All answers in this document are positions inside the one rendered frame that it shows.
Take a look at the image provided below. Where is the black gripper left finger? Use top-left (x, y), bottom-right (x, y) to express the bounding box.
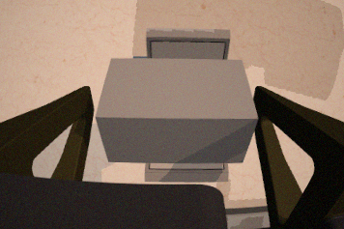
top-left (0, 86), bottom-right (94, 181)

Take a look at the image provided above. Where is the grey metal block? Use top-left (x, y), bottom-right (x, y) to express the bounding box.
top-left (95, 58), bottom-right (258, 163)

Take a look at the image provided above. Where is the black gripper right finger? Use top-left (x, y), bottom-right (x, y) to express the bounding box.
top-left (253, 86), bottom-right (344, 229)

